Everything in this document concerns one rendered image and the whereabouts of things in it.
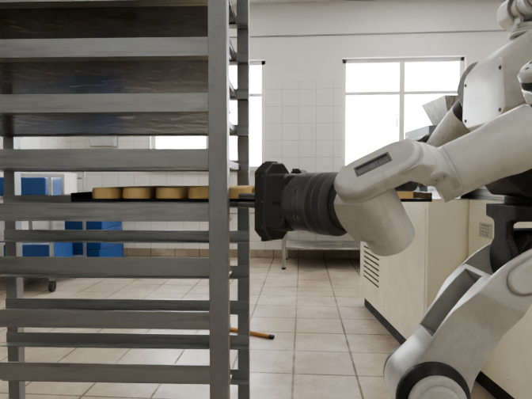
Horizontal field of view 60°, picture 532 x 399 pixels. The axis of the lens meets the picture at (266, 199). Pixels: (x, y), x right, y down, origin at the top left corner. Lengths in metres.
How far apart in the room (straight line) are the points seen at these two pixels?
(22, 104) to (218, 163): 0.35
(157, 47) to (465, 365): 0.82
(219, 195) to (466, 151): 0.36
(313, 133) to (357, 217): 4.94
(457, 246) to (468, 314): 1.34
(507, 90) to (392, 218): 0.45
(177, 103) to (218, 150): 0.11
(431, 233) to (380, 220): 1.70
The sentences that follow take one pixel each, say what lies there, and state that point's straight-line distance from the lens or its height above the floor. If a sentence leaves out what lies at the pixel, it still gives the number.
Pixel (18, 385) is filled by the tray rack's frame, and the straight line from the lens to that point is 1.47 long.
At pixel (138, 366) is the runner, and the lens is 0.85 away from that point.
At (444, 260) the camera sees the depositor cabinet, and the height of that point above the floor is 0.55.
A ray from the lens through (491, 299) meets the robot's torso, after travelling 0.99.
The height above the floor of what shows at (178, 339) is 0.51.
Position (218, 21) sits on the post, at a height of 1.17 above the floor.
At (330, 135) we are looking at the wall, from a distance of 5.51.
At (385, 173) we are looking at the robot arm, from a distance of 0.55.
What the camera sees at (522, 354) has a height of 0.28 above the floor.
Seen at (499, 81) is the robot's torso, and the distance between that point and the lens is 0.98.
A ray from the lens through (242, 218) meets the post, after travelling 1.18.
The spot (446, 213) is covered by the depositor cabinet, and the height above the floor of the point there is 0.77.
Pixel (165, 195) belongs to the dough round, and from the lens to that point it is 0.81.
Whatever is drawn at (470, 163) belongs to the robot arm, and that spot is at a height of 0.94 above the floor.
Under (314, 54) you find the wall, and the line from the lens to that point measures 5.67.
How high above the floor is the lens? 0.92
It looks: 2 degrees down
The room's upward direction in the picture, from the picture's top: straight up
